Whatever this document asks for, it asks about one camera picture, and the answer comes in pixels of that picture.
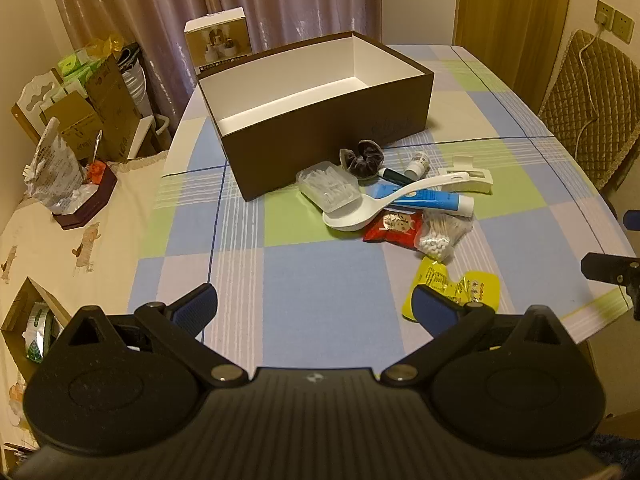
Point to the open cardboard box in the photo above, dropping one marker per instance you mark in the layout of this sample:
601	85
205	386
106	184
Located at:
20	305

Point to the yellow packet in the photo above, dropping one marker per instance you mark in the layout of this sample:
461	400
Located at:
482	287
435	275

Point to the gold cardboard box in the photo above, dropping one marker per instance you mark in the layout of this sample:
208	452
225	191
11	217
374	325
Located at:
72	125

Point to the pink curtain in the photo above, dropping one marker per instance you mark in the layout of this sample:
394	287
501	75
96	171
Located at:
150	0

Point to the orange packet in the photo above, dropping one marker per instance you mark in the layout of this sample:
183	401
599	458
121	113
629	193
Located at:
96	171

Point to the dark red tray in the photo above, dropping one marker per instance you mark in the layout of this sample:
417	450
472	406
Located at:
92	200

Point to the white plastic rack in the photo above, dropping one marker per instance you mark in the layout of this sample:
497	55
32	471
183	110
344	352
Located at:
145	135

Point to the small dark green tube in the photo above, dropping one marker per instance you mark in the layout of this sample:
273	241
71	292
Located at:
395	175

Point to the crumpled plastic bag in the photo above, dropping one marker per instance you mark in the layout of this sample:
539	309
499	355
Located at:
55	170

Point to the white plastic spoon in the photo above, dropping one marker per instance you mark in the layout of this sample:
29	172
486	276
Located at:
350	217

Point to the yellow cellophane bow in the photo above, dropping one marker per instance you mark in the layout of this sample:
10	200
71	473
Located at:
107	47

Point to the cotton swab bag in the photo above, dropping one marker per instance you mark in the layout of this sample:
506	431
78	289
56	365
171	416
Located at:
442	237

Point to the dark velvet scrunchie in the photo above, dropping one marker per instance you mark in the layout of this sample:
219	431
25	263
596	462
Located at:
362	160

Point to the dark bag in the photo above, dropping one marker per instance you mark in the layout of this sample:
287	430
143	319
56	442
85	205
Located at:
129	54

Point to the wall socket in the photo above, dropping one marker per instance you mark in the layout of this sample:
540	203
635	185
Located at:
604	10
621	25

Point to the blue and white tube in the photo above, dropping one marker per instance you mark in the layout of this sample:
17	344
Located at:
430	202

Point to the white hair clip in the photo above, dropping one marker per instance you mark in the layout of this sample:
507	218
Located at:
472	180

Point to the green white tape roll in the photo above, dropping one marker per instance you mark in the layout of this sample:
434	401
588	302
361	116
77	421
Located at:
39	332

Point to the white ribbed container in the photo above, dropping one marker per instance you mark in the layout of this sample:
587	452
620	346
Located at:
136	90

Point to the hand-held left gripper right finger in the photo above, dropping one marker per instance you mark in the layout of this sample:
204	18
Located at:
432	311

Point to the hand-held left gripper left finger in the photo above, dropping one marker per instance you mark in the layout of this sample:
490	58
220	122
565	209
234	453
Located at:
196	306

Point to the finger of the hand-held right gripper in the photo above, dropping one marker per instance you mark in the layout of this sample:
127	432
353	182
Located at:
605	266
634	220

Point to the clear plastic floss pick box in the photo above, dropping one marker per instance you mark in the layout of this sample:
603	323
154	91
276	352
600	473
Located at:
327	187

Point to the white product box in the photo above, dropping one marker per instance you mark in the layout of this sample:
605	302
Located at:
217	35

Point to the chair with quilted cover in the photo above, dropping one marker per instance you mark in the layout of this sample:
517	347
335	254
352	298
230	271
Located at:
600	95

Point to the green tissue packs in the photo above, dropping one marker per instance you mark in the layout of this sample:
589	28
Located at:
75	67

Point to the red snack packet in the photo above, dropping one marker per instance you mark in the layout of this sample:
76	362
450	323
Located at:
392	227

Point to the wooden door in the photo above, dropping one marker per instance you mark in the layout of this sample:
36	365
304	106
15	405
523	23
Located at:
510	20

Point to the brown printed cardboard box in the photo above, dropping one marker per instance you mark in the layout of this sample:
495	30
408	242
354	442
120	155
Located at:
112	105

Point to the small white bottle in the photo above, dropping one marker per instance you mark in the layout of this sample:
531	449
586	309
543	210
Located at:
417	165

